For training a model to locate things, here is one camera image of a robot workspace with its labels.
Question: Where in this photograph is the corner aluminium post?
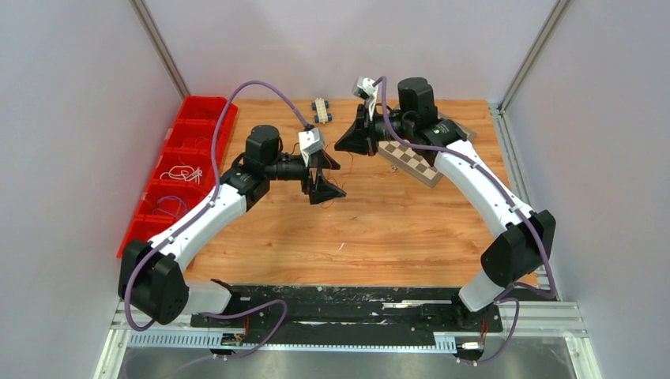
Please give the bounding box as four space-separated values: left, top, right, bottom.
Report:
498 0 572 114
129 0 190 99

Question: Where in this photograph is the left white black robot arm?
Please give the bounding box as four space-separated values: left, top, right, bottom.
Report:
119 125 346 331

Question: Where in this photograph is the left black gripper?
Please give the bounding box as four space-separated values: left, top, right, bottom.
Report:
265 148 346 204

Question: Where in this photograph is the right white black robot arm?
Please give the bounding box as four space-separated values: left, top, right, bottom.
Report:
335 77 556 330

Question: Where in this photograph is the left corner aluminium post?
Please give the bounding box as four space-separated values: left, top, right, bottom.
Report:
129 0 190 99

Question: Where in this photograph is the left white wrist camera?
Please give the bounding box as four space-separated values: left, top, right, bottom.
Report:
298 128 326 159

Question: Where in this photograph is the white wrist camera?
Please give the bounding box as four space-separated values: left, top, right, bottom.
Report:
298 128 326 159
352 77 378 121

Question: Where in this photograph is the right corner aluminium post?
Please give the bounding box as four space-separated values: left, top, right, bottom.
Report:
498 0 572 114

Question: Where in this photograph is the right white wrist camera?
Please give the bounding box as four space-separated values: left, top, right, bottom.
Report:
352 77 378 121

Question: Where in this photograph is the aluminium frame rail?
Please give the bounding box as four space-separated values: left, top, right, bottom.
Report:
95 285 600 378

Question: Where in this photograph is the wooden chessboard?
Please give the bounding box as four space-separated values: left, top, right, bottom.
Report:
378 108 469 188

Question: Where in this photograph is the red plastic bin row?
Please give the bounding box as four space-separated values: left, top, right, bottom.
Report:
117 96 227 258

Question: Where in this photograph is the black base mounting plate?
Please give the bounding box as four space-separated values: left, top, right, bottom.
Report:
190 285 503 347

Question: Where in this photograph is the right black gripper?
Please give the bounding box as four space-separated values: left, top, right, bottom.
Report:
334 101 413 157

